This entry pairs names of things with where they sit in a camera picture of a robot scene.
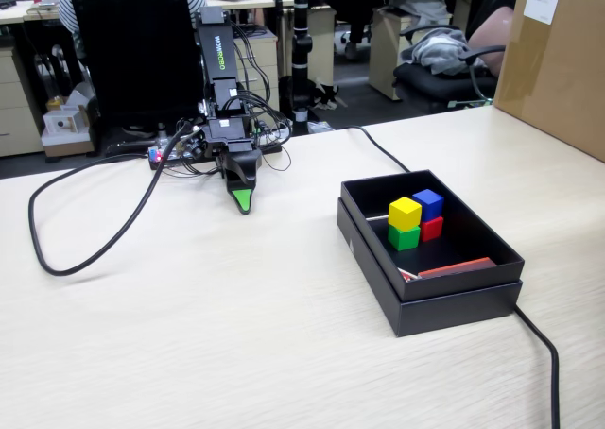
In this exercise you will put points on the robot controller circuit board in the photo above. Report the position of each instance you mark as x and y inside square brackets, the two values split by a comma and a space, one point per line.
[153, 154]

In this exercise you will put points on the light wooden office desk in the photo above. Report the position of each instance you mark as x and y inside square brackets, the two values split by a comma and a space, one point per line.
[14, 15]

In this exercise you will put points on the black cardboard box tray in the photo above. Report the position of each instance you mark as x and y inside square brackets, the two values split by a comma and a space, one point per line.
[472, 245]

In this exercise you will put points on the red flat booklet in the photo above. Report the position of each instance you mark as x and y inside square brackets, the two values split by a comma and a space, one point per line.
[456, 267]

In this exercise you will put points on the blue wooden cube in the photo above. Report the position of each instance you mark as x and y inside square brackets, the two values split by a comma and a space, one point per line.
[430, 202]

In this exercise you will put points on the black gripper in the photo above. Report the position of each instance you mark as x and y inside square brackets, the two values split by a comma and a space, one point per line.
[229, 133]

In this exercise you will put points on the small white product box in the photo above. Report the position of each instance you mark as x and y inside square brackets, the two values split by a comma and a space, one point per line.
[61, 123]

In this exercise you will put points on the red wooden cube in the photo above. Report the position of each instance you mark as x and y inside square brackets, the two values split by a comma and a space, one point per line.
[432, 229]

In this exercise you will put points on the black mesh office chair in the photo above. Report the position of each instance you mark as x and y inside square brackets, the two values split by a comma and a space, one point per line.
[137, 46]

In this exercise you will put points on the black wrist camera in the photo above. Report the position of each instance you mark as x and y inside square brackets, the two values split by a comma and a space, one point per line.
[196, 146]

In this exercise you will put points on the open brown carton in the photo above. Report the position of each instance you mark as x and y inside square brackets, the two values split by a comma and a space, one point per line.
[66, 148]

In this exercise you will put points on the white paper label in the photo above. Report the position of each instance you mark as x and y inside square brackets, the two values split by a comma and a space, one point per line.
[542, 6]

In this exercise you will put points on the black cardboard box lid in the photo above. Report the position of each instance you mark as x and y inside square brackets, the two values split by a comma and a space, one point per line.
[454, 313]

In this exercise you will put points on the person legs dark trousers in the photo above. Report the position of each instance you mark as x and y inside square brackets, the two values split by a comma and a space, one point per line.
[354, 27]

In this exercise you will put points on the black vertical pole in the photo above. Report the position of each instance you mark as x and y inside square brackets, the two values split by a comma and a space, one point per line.
[301, 46]

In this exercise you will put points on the yellow wooden cube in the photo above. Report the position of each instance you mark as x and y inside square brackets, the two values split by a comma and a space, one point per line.
[404, 211]

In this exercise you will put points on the black armrest office chair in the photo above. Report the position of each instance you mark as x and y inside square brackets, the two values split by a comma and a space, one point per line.
[425, 84]

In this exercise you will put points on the black and white shoes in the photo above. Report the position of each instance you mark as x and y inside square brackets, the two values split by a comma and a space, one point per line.
[326, 99]

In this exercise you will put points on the green wooden cube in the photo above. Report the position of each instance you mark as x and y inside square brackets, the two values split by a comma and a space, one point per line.
[402, 238]

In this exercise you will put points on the person in striped shirt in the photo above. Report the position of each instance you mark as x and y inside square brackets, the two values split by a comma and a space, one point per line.
[68, 13]

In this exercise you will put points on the beige drawer cabinet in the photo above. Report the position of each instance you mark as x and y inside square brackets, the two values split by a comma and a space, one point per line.
[383, 60]
[271, 56]
[323, 41]
[19, 108]

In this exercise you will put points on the large brown cardboard box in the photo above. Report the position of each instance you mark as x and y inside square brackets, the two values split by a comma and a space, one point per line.
[558, 79]

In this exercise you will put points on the grey clothing pile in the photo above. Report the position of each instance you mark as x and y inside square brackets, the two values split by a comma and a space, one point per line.
[439, 51]

